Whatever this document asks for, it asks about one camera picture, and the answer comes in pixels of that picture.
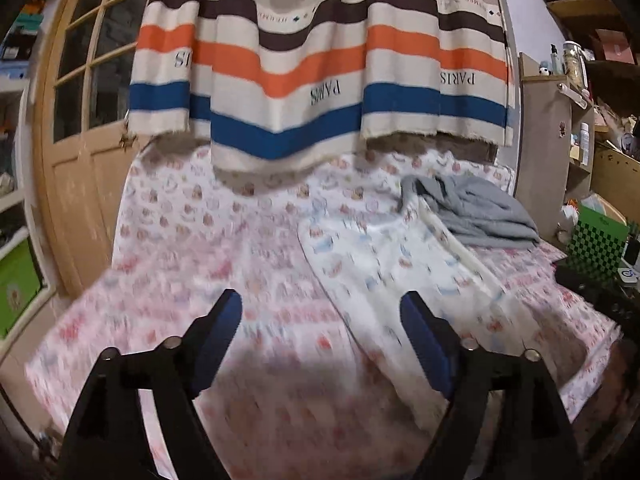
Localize white roll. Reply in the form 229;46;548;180
557;82;591;108

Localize grey sweatshirt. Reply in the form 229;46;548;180
400;174;542;250

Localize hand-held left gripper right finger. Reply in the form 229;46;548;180
400;291;583;480

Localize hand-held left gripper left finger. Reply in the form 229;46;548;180
59;288;244;480

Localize cardboard box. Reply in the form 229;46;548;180
592;142;640;206

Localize wooden glass-pane door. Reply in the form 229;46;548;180
32;0;166;296

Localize green checkered box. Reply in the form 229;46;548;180
567;205;631;281

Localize striped hanging curtain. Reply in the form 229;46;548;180
127;0;516;173

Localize wooden shelf cabinet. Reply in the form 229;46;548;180
517;52;601;243

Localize storage shelf with boxes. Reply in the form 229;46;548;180
0;0;51;341

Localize dark object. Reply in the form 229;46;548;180
555;257;640;331

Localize green storage box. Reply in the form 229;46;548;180
0;240;43;338

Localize glass jar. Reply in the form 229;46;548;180
562;41;588;88

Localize white cartoon print pants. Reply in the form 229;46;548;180
297;200;516;371

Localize pink printed bed sheet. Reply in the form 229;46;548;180
25;145;623;480

